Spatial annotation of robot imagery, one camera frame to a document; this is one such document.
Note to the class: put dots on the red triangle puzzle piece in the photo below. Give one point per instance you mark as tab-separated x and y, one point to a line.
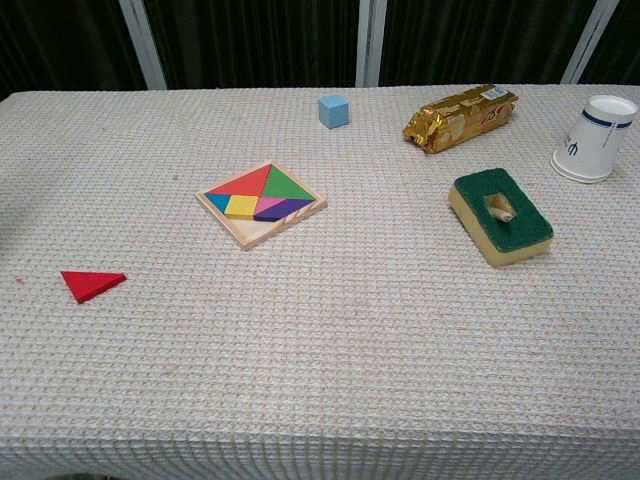
87	285

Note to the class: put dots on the purple parallelogram tangram piece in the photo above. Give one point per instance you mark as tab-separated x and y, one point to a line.
282	210

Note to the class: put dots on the large green triangle tangram piece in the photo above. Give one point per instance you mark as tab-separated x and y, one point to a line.
282	189

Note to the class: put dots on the small pink triangle tangram piece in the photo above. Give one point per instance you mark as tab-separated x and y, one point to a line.
266	204

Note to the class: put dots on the wooden tangram puzzle tray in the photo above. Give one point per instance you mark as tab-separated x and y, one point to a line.
250	233

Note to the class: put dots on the yellow square tangram piece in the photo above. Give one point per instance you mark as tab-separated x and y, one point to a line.
241	206

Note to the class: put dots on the large red triangle tangram piece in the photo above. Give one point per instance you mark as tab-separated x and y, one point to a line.
247	185

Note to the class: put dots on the small blue triangle tangram piece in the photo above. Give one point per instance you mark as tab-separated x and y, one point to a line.
220	201

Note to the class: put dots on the light blue cube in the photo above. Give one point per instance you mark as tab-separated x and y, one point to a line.
332	112

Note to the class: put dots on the small wooden peg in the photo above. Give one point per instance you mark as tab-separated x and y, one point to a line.
502	215

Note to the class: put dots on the gold foil snack package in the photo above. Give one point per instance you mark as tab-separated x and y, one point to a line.
460	120

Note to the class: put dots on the yellow green scouring sponge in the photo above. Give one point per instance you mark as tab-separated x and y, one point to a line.
525	225

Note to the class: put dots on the dark green curtain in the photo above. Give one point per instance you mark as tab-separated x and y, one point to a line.
250	40

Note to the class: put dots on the white paper cup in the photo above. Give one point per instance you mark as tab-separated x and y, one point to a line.
590	145

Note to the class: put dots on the white window frame post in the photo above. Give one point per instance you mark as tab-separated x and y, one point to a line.
370	45
142	45
590	42

